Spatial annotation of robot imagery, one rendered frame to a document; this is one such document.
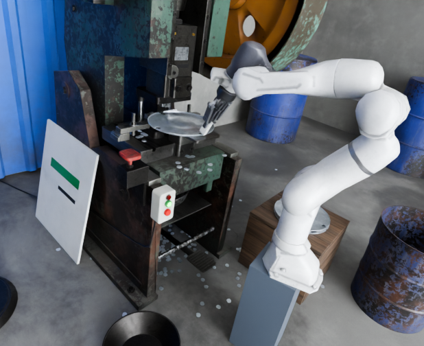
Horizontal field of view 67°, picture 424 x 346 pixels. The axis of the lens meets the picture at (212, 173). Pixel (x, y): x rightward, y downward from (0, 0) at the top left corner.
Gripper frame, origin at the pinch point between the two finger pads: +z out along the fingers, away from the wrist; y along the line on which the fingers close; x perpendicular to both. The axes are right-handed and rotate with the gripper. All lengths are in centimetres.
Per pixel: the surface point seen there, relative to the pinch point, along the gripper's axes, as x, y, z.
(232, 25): 37, 38, -22
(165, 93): 21.3, -5.8, -0.1
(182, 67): 25.2, 2.2, -9.3
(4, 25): 134, -22, 45
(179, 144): 4.5, -3.9, 14.2
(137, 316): -40, -36, 66
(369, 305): -103, 52, 36
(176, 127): 9.3, -4.8, 8.2
